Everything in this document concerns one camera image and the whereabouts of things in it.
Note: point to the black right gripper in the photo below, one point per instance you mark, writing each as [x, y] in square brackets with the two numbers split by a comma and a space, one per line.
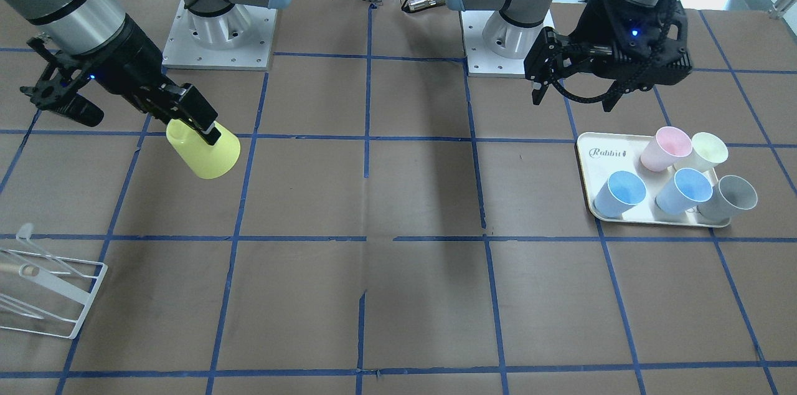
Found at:
[132, 66]

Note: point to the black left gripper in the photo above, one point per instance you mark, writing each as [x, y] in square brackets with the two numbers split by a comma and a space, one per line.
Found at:
[599, 20]

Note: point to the yellow plastic cup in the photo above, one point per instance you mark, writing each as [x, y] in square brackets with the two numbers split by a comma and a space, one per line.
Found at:
[206, 161]

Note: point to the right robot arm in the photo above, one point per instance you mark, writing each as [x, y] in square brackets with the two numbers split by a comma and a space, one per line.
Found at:
[84, 40]

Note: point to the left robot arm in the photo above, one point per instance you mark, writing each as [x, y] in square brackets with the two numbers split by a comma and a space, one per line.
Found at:
[581, 87]

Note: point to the pink plastic cup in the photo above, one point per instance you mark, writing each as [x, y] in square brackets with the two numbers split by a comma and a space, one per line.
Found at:
[669, 145]

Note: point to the light blue cup front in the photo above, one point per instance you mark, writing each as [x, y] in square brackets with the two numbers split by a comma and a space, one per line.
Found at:
[621, 192]

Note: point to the light blue cup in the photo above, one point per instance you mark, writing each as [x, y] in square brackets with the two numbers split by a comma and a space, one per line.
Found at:
[687, 188]
[621, 192]

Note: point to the pale green plastic cup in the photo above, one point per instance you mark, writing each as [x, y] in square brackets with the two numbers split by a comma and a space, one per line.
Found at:
[708, 151]

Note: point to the light blue cup middle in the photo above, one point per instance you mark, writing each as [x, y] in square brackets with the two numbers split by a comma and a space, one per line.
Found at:
[687, 188]

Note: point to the grey plastic cup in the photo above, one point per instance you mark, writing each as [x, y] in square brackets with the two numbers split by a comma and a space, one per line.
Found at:
[732, 195]

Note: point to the cream plastic tray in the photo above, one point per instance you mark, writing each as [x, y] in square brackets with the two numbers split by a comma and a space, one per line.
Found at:
[602, 154]

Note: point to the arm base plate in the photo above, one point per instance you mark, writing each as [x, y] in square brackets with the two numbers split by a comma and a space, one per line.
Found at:
[494, 47]
[241, 39]

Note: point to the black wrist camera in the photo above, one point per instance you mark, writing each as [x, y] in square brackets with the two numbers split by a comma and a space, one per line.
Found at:
[57, 88]

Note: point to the white wire cup rack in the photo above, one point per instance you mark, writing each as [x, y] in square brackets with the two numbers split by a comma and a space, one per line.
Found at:
[44, 293]

